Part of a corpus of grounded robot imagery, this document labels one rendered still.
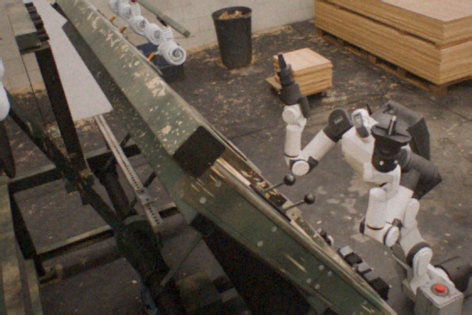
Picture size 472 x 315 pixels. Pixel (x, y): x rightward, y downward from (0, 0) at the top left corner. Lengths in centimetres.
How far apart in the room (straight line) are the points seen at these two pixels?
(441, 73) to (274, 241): 435
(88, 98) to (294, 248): 466
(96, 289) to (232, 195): 251
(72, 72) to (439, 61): 373
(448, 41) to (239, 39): 242
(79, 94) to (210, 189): 473
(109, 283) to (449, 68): 380
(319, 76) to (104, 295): 312
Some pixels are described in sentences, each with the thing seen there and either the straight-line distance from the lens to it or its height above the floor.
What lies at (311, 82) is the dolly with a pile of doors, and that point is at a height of 24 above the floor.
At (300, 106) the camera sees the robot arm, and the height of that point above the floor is 142.
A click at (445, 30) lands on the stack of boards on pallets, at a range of 540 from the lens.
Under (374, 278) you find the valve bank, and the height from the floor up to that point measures 76.
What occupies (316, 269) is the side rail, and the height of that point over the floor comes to 136.
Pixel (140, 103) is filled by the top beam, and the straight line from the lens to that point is 133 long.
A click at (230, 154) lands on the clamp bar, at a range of 207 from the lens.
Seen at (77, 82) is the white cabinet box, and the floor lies 42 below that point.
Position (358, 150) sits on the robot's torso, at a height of 130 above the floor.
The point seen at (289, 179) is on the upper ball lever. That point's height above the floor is 154.
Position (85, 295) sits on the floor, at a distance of 363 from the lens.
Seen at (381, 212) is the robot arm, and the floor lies 125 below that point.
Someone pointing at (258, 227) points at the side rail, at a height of 159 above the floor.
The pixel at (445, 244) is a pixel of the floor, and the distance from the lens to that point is 374.
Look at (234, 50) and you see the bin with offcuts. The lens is 649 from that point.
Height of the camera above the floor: 242
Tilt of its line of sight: 31 degrees down
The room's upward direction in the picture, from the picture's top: 7 degrees counter-clockwise
